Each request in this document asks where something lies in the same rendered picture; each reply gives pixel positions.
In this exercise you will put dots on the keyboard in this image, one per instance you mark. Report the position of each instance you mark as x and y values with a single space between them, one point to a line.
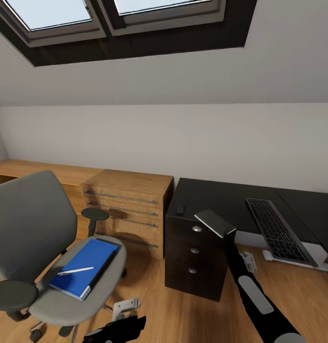
280 238

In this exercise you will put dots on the pen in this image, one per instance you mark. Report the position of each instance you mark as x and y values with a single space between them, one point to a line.
79 270

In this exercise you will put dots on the mouse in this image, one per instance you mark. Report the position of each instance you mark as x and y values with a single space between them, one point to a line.
180 209

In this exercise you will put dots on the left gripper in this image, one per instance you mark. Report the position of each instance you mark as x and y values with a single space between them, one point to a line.
129 328

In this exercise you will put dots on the folder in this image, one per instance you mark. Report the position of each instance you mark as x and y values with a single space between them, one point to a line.
96 254

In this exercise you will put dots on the swivel chair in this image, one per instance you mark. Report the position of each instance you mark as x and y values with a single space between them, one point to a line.
37 224

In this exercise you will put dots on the notebook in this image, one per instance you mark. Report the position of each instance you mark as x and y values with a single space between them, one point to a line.
215 222

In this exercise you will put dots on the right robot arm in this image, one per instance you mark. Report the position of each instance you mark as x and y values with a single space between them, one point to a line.
270 323

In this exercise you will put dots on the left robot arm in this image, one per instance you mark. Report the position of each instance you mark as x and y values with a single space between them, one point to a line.
122 329

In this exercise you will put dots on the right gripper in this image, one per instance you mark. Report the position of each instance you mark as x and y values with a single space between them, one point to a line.
232 255

